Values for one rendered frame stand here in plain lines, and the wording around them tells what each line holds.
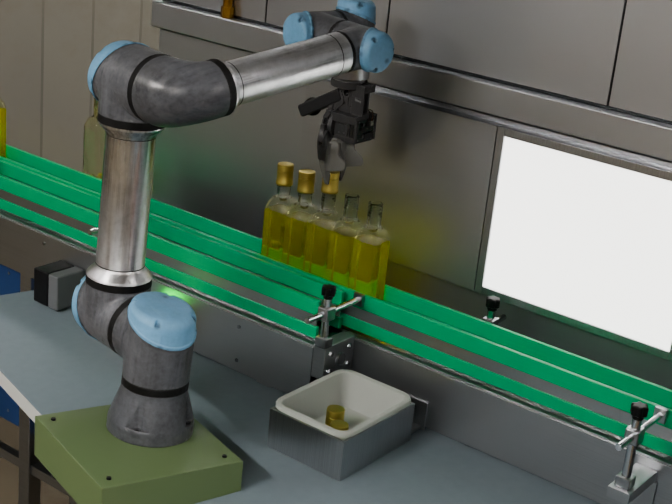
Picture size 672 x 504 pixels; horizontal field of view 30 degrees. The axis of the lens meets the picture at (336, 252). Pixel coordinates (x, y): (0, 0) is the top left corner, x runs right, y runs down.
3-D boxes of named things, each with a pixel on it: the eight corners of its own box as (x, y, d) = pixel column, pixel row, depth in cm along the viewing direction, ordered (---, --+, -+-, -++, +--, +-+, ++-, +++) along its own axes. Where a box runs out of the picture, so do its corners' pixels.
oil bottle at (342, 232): (358, 316, 258) (369, 218, 250) (342, 324, 253) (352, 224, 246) (337, 308, 261) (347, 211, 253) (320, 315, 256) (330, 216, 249)
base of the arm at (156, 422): (127, 452, 209) (133, 399, 206) (92, 413, 221) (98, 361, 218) (207, 441, 218) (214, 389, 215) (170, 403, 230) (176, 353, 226)
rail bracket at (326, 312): (362, 333, 249) (369, 275, 244) (309, 357, 236) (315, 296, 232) (350, 328, 250) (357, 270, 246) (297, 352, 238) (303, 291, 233)
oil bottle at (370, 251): (381, 325, 255) (393, 226, 247) (365, 333, 250) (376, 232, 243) (359, 317, 258) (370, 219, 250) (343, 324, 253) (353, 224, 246)
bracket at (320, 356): (354, 368, 250) (357, 336, 247) (324, 382, 243) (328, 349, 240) (339, 362, 252) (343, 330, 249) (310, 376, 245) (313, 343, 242)
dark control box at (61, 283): (84, 304, 282) (85, 269, 280) (56, 313, 276) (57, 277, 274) (60, 293, 287) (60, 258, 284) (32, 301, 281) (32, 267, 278)
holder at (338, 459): (426, 430, 242) (431, 394, 239) (339, 481, 221) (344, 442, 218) (356, 399, 251) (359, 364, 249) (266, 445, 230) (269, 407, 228)
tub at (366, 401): (412, 437, 238) (417, 396, 235) (340, 480, 221) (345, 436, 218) (339, 405, 247) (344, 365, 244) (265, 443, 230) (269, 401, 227)
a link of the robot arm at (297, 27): (320, 19, 223) (365, 17, 230) (280, 7, 230) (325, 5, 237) (316, 63, 225) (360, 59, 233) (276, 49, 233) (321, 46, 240)
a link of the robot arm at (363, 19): (325, -4, 237) (358, -6, 242) (320, 53, 241) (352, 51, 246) (353, 4, 231) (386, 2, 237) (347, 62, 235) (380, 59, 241)
